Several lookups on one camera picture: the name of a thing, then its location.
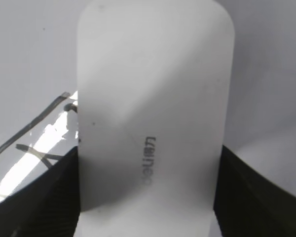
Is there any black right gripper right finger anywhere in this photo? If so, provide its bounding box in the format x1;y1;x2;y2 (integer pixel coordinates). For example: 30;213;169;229
214;146;296;237

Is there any white board eraser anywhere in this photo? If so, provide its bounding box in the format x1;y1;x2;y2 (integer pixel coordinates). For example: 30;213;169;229
77;0;235;237

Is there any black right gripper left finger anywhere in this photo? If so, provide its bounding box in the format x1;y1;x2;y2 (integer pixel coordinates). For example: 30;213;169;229
0;147;80;237

